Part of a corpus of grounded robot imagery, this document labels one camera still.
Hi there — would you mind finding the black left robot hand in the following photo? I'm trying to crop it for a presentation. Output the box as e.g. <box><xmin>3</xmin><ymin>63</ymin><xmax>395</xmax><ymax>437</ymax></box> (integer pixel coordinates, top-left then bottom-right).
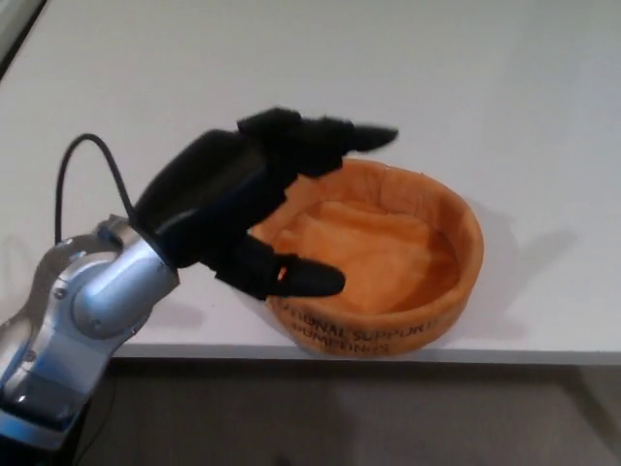
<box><xmin>132</xmin><ymin>104</ymin><xmax>400</xmax><ymax>302</ymax></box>

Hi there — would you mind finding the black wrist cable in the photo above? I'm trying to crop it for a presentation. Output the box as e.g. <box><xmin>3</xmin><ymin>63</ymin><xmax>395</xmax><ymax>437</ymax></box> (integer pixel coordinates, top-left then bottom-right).
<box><xmin>55</xmin><ymin>132</ymin><xmax>138</xmax><ymax>243</ymax></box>

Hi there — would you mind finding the dark table leg frame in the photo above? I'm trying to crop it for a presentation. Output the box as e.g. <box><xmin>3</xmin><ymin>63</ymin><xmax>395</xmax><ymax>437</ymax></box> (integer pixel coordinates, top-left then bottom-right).
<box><xmin>67</xmin><ymin>357</ymin><xmax>120</xmax><ymax>466</ymax></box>

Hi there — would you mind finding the dark edged neighbouring table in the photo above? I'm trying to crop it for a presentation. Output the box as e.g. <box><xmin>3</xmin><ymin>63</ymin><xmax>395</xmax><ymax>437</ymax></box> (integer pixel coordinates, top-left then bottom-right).
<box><xmin>0</xmin><ymin>0</ymin><xmax>49</xmax><ymax>80</ymax></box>

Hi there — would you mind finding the orange soft plush plate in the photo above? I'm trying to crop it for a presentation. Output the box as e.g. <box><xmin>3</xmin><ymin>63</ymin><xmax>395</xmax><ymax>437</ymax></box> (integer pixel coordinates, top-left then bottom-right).
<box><xmin>247</xmin><ymin>157</ymin><xmax>485</xmax><ymax>359</ymax></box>

